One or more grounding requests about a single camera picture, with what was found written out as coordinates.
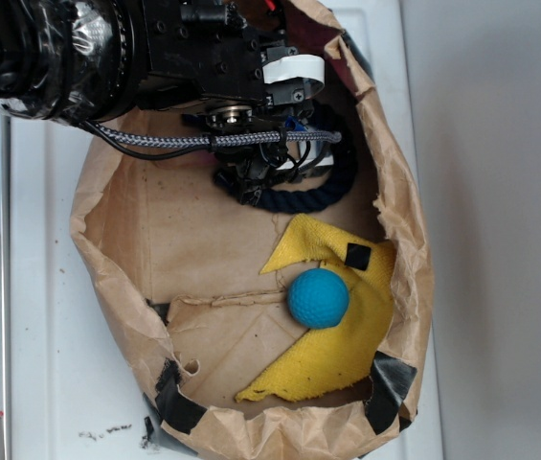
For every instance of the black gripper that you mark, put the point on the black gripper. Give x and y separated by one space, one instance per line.
252 90

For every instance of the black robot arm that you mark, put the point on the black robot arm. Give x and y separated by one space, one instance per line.
81 63

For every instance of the brown paper bag liner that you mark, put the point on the brown paper bag liner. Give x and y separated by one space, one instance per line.
177 266

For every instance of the blue dimpled ball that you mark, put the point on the blue dimpled ball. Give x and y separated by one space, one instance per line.
318 299

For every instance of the yellow microfiber cloth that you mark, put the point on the yellow microfiber cloth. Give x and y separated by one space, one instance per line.
326 360

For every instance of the white plastic bin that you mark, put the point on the white plastic bin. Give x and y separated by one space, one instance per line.
72 394

